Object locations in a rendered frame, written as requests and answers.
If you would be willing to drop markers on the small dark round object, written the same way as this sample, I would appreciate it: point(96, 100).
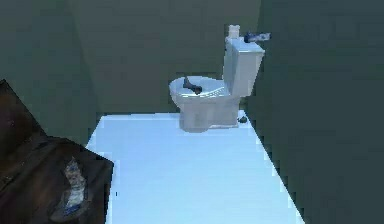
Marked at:
point(242, 119)

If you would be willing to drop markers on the blue and white bottle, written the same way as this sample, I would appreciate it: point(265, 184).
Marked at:
point(256, 36)

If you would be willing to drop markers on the grey and white spray bottle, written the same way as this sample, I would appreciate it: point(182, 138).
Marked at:
point(74, 186)

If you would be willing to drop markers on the black object in toilet bowl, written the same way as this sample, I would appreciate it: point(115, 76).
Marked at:
point(191, 86)

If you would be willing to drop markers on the dark brown wooden commode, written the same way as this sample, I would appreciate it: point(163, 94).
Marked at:
point(30, 173)

